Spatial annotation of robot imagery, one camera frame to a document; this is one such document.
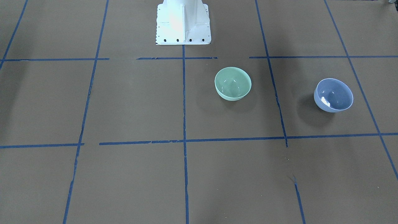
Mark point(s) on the blue bowl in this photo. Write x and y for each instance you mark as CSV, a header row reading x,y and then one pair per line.
x,y
332,95

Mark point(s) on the green bowl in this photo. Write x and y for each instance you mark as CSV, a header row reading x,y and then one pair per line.
x,y
232,84

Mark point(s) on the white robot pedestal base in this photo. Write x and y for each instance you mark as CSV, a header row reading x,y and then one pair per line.
x,y
181,22

